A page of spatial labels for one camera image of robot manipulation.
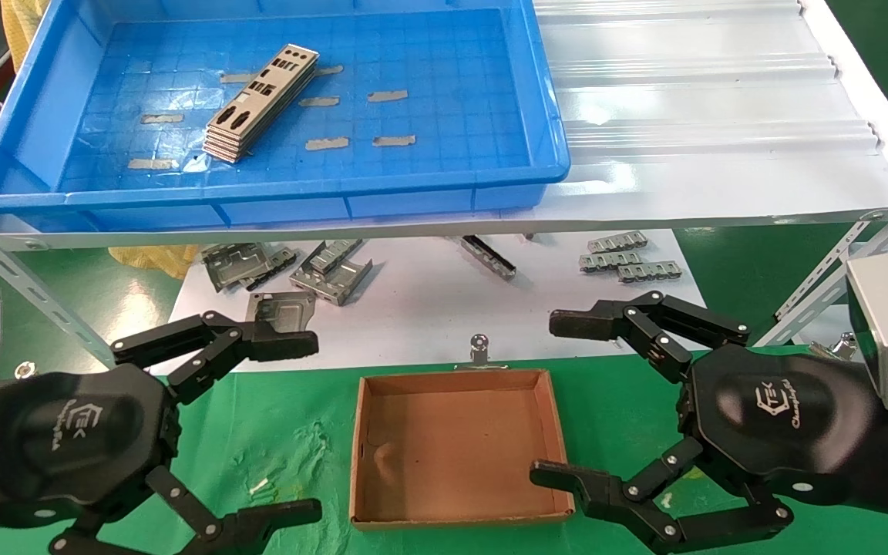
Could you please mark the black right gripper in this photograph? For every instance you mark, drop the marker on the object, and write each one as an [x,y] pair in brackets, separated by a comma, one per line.
[783,424]

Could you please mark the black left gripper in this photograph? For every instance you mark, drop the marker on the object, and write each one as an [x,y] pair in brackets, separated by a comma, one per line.
[66,439]

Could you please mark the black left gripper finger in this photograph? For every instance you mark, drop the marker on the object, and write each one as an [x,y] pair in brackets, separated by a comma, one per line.
[274,344]

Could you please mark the shallow brown cardboard box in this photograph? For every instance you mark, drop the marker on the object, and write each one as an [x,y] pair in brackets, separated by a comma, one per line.
[452,455]

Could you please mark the blue plastic tray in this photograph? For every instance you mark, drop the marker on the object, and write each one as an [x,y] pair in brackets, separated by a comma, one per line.
[428,46]

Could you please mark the small white paper scrap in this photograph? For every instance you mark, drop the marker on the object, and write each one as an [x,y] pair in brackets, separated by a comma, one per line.
[259,486]

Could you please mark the green table cloth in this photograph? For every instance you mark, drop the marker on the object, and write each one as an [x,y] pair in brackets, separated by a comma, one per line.
[282,432]

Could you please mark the small slotted metal piece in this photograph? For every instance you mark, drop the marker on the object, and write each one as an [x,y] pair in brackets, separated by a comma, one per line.
[336,253]

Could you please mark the yellow plastic bag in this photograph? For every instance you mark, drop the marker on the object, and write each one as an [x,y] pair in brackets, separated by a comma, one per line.
[159,260]
[24,23]

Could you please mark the small notched metal strip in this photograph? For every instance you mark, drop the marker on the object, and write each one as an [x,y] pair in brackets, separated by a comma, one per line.
[650,271]
[610,260]
[617,243]

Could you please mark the stack of metal shield plates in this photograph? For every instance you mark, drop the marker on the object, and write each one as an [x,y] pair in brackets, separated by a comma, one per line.
[227,150]

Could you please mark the grey tape strip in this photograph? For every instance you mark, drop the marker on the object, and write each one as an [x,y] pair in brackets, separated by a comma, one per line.
[330,70]
[232,78]

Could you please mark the grey slotted shelf brace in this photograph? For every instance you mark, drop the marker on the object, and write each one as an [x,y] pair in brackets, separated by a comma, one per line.
[837,257]

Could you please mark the white metal shelf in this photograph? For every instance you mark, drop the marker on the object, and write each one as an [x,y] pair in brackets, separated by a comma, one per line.
[683,116]

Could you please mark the flat square metal bracket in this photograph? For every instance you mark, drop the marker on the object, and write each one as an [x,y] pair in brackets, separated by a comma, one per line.
[282,312]

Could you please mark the folded sheet metal bracket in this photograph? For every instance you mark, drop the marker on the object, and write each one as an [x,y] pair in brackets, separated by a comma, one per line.
[232,262]
[336,284]

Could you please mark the long narrow metal rail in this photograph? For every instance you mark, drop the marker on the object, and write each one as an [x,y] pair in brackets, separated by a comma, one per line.
[486,255]

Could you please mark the grey slotted shelf post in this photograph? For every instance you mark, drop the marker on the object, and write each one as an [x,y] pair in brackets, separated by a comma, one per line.
[12,274]

